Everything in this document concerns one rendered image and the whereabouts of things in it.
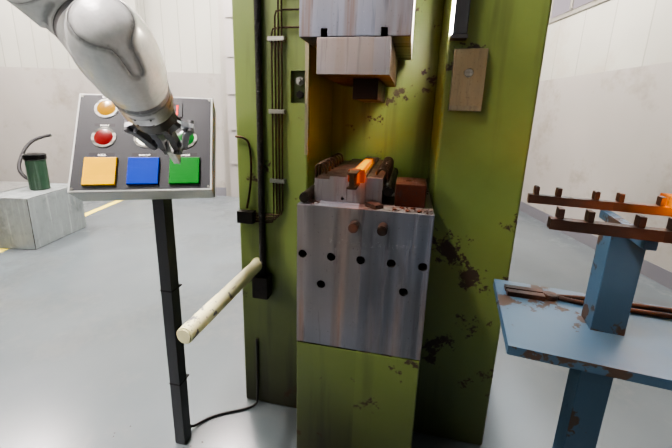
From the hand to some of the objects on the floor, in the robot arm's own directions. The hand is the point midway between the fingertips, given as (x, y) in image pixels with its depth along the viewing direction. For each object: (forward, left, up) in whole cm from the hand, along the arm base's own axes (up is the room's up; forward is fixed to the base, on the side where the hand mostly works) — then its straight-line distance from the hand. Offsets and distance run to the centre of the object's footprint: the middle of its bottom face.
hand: (174, 152), depth 81 cm
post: (+22, +14, -107) cm, 110 cm away
